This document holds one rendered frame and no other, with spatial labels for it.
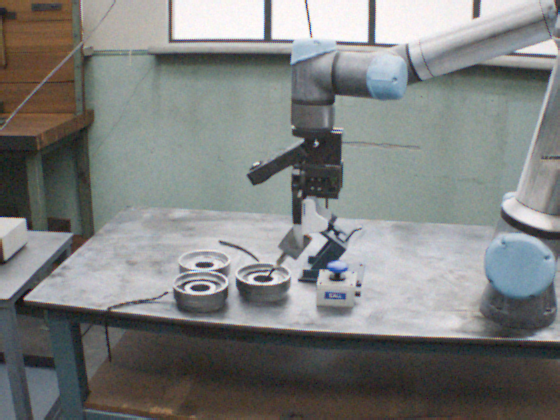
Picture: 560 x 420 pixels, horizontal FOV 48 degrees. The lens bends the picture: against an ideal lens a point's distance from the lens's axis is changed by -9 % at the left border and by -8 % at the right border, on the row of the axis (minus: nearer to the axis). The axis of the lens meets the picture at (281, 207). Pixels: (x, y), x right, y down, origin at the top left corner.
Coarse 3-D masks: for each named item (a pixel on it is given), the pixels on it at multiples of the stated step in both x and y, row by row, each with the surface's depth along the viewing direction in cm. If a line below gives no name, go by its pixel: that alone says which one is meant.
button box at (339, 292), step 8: (320, 272) 127; (328, 272) 127; (344, 272) 127; (352, 272) 127; (320, 280) 124; (328, 280) 124; (336, 280) 124; (344, 280) 124; (352, 280) 124; (320, 288) 122; (328, 288) 122; (336, 288) 122; (344, 288) 122; (352, 288) 121; (320, 296) 123; (328, 296) 123; (336, 296) 122; (344, 296) 122; (352, 296) 122; (320, 304) 123; (328, 304) 123; (336, 304) 123; (344, 304) 123; (352, 304) 122
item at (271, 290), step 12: (252, 264) 132; (264, 264) 133; (252, 276) 129; (264, 276) 130; (288, 276) 127; (240, 288) 125; (252, 288) 124; (264, 288) 123; (276, 288) 124; (288, 288) 127; (252, 300) 125; (264, 300) 125; (276, 300) 126
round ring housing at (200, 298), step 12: (180, 276) 126; (192, 276) 128; (204, 276) 128; (216, 276) 127; (192, 288) 125; (204, 288) 126; (180, 300) 120; (192, 300) 119; (204, 300) 119; (216, 300) 120
